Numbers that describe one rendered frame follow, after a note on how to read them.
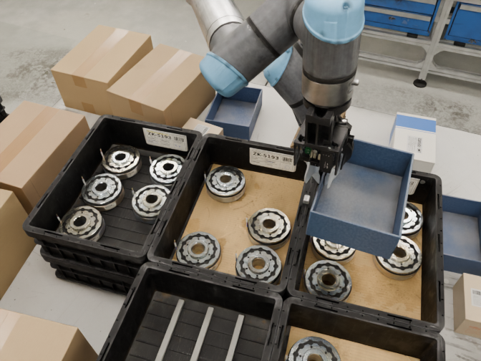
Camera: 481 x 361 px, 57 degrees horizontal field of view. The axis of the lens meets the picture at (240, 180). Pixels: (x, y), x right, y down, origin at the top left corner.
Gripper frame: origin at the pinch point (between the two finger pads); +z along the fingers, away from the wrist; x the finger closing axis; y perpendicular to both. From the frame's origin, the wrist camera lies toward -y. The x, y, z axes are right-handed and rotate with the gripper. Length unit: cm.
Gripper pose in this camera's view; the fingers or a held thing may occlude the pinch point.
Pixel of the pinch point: (323, 175)
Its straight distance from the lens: 83.2
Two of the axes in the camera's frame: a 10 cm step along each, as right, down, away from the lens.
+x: 9.2, 2.4, -3.1
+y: -3.8, 7.1, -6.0
